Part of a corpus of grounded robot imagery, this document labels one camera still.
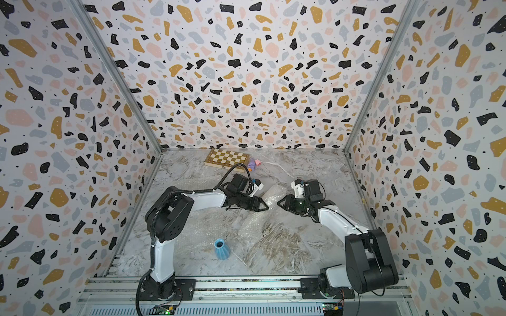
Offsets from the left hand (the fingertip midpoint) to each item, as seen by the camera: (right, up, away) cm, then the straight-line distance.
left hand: (266, 207), depth 92 cm
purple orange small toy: (-8, +20, +18) cm, 28 cm away
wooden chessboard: (-23, +23, +21) cm, 39 cm away
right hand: (+6, +2, -5) cm, 8 cm away
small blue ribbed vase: (-17, -13, -18) cm, 28 cm away
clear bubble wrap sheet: (-6, -5, -9) cm, 12 cm away
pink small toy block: (-5, +21, +21) cm, 30 cm away
